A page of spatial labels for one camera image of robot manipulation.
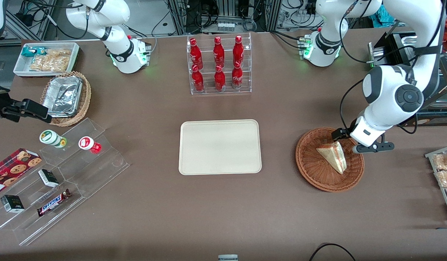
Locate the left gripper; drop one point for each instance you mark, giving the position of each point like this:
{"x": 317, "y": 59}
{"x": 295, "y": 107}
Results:
{"x": 340, "y": 133}

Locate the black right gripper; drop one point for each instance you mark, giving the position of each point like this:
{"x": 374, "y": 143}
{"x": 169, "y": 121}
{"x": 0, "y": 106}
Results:
{"x": 2, "y": 106}

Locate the triangle sandwich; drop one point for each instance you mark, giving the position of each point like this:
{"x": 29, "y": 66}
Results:
{"x": 334, "y": 157}

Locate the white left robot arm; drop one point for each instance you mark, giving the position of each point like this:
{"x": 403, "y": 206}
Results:
{"x": 390, "y": 98}

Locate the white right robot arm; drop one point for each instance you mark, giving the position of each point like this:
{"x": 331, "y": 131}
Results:
{"x": 100, "y": 18}

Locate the brown round wicker basket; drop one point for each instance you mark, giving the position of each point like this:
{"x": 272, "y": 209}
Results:
{"x": 318, "y": 177}

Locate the wicker basket with foil trays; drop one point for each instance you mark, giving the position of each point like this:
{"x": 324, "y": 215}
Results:
{"x": 85, "y": 98}

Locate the beige plastic tray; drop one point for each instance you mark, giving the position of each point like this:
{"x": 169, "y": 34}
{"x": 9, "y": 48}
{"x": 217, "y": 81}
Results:
{"x": 220, "y": 146}

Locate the silver foil container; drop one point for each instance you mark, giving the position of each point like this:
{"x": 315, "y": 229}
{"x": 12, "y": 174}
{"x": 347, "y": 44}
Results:
{"x": 64, "y": 96}

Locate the green label white-cap bottle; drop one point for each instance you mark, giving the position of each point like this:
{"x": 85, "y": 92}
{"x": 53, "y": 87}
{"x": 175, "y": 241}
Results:
{"x": 51, "y": 138}

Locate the white rectangular snack bin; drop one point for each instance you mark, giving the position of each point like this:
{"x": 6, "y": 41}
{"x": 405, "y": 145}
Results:
{"x": 20, "y": 69}

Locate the clear bag of crackers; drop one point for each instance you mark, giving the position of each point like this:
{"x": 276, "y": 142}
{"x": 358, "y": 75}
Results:
{"x": 51, "y": 62}

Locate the teal snack packet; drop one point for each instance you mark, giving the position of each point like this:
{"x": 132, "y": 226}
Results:
{"x": 31, "y": 51}

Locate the red white-cap small bottle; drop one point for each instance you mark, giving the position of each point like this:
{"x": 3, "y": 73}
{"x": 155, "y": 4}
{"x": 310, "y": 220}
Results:
{"x": 88, "y": 144}

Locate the red tartan cookie box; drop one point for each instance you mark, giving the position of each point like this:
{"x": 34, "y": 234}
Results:
{"x": 13, "y": 168}

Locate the small black box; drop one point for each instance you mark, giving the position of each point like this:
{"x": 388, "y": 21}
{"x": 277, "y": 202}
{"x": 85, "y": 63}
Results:
{"x": 12, "y": 203}
{"x": 48, "y": 177}

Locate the clear acrylic tiered display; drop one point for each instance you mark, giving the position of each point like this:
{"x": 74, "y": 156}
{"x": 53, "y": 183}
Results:
{"x": 100, "y": 170}

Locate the Snickers chocolate bar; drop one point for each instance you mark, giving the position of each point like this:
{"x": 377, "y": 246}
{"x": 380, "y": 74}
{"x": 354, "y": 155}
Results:
{"x": 53, "y": 203}

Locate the black food warmer machine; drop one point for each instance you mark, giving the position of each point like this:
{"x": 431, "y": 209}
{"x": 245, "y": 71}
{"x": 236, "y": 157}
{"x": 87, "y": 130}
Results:
{"x": 394, "y": 49}

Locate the clear acrylic bottle rack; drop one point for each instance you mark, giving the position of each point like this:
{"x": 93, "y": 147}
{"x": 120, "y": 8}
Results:
{"x": 245, "y": 88}

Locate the steel warmer pan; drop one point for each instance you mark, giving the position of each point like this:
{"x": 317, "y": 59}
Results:
{"x": 408, "y": 37}

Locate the red cola bottle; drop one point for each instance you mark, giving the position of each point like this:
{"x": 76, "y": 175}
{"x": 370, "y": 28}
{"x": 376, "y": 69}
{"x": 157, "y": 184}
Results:
{"x": 198, "y": 80}
{"x": 220, "y": 79}
{"x": 218, "y": 52}
{"x": 237, "y": 77}
{"x": 238, "y": 50}
{"x": 196, "y": 54}

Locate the white power strip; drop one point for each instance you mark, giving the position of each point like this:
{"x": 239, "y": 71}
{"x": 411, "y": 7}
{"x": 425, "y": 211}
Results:
{"x": 226, "y": 26}

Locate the small grey device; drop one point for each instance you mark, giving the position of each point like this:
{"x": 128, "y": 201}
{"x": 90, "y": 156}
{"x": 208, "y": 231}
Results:
{"x": 228, "y": 257}

